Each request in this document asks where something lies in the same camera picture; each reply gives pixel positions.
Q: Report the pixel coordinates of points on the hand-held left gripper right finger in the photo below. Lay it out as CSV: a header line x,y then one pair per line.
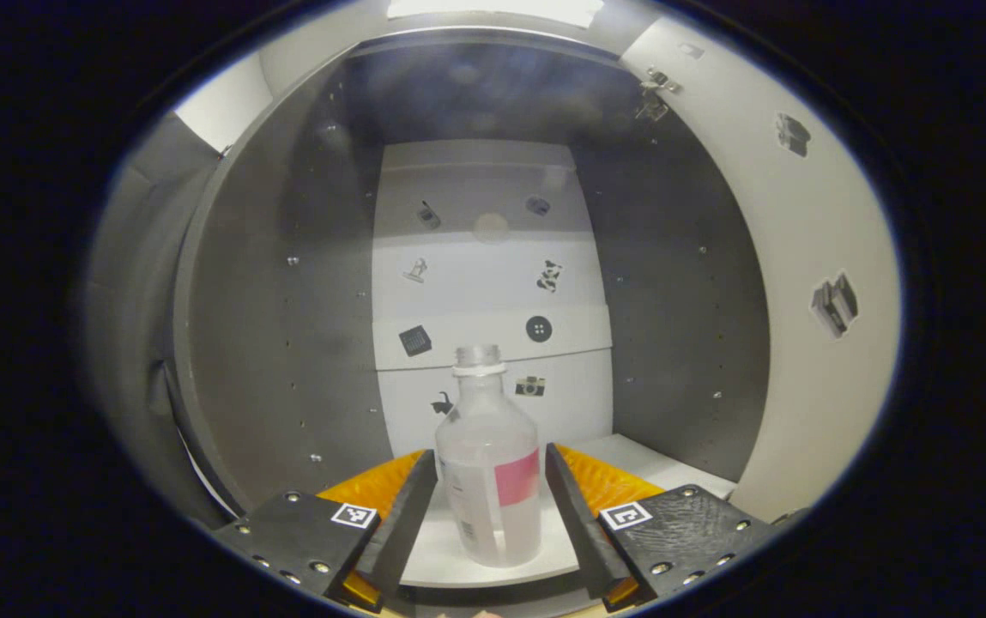
x,y
578,524

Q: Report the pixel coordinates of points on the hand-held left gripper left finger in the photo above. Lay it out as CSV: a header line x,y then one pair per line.
x,y
402,524

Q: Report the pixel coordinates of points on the clear plastic bottle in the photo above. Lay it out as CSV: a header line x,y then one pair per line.
x,y
488,446

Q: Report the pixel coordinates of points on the dark grey cabinet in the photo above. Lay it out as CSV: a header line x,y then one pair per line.
x,y
287,360

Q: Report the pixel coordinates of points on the grey cabinet door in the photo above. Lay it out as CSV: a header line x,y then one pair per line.
x,y
801,403

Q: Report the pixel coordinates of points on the metal door hinge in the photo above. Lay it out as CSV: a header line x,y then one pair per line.
x,y
654,94

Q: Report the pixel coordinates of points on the black backdrop cloth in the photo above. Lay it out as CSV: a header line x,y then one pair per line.
x,y
132,343

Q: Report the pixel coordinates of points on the long ceiling light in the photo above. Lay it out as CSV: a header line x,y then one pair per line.
x,y
492,9

